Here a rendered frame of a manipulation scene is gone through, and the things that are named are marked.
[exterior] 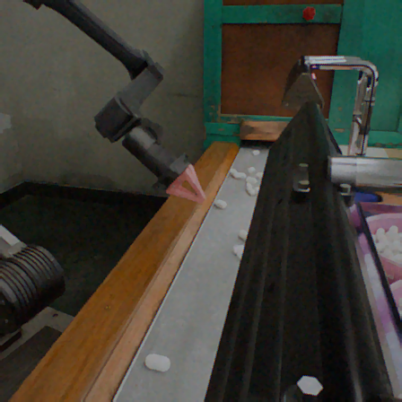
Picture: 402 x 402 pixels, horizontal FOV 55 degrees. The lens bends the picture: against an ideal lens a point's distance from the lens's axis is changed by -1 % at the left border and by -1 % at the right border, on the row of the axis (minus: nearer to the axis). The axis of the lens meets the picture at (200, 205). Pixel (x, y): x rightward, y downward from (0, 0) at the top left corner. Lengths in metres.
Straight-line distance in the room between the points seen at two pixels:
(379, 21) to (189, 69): 1.26
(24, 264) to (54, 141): 2.34
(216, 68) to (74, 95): 1.50
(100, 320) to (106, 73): 2.24
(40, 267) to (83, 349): 0.24
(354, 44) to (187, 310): 1.17
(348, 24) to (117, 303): 1.24
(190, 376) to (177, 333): 0.09
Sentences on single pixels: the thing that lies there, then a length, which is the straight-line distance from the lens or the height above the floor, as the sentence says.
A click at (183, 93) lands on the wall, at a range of 2.55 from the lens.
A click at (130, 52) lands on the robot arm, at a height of 1.13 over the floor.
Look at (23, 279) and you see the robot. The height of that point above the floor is 0.77.
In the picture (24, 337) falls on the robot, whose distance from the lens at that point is 1.13.
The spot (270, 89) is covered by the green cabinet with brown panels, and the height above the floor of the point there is 0.98.
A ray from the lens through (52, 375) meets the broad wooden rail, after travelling 0.59.
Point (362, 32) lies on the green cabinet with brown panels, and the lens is 1.59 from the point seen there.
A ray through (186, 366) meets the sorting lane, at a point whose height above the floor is 0.74.
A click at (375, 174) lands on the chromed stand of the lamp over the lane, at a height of 1.12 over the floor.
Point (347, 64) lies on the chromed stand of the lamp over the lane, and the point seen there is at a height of 1.11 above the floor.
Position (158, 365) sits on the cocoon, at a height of 0.76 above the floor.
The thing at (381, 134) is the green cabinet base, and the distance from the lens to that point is 1.64.
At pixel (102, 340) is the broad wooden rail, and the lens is 0.62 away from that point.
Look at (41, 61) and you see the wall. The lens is 3.01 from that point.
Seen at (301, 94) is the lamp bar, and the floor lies 1.07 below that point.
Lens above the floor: 1.18
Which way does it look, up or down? 24 degrees down
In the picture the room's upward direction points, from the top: straight up
